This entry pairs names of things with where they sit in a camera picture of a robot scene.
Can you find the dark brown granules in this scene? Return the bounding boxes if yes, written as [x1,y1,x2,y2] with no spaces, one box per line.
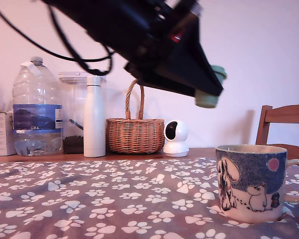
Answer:
[62,135,85,154]

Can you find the grey scoop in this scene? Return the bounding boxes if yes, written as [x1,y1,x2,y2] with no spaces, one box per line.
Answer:
[69,119,84,131]

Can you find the clear lidded storage container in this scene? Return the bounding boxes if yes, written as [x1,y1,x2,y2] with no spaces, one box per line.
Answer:
[58,71,107,154]

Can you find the wooden chair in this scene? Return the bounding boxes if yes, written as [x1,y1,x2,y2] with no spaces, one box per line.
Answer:
[255,104,299,164]

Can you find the illustrated blue ceramic mug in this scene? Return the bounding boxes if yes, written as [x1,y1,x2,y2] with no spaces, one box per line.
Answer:
[214,144,299,224]

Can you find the white insulated bottle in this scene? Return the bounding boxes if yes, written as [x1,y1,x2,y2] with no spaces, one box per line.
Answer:
[83,76,107,158]

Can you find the paw print tablecloth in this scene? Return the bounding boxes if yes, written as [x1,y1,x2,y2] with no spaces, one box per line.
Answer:
[0,157,299,239]

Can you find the small white round camera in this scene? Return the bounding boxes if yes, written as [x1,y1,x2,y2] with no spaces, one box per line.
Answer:
[162,119,190,158]

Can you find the large clear water bottle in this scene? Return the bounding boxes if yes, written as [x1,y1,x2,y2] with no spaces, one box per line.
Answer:
[12,56,63,157]

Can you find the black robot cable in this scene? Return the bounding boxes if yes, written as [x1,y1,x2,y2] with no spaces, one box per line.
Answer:
[46,3,115,77]
[0,2,114,63]

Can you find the white cardboard box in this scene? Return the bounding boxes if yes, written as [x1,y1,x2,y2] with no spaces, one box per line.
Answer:
[0,112,16,156]

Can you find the green coffee capsule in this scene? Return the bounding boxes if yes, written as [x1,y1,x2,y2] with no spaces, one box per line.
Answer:
[194,65,227,109]

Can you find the wicker basket with handle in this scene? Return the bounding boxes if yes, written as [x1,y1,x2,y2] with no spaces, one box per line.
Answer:
[105,79,165,154]

